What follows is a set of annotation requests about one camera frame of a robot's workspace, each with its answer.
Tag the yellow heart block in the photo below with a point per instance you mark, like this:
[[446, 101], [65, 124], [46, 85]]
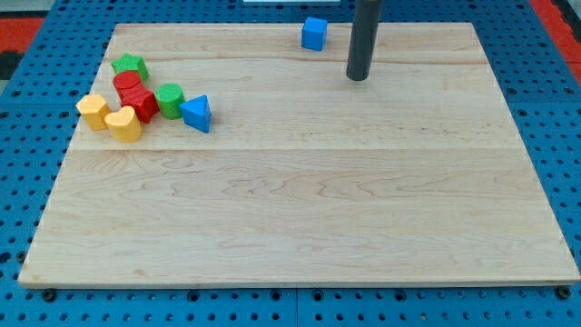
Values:
[[124, 125]]

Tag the yellow hexagon block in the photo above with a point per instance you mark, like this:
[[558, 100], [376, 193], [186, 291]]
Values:
[[93, 108]]

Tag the blue triangle block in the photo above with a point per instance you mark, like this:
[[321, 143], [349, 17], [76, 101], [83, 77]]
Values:
[[197, 114]]

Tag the light wooden board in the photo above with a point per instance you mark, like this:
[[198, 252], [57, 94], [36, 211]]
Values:
[[415, 177]]

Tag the blue cube block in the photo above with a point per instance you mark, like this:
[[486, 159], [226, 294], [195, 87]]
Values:
[[313, 33]]

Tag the green cylinder block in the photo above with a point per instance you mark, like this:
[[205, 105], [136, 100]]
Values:
[[169, 97]]

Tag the red star block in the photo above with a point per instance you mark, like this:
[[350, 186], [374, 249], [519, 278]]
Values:
[[142, 101]]

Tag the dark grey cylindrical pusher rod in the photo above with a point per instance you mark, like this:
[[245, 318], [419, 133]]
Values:
[[364, 29]]

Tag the red cylinder block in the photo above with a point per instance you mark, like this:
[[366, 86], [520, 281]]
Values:
[[126, 82]]

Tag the green star block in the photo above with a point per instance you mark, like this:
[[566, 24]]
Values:
[[129, 62]]

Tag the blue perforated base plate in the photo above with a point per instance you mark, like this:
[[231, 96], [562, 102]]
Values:
[[38, 118]]

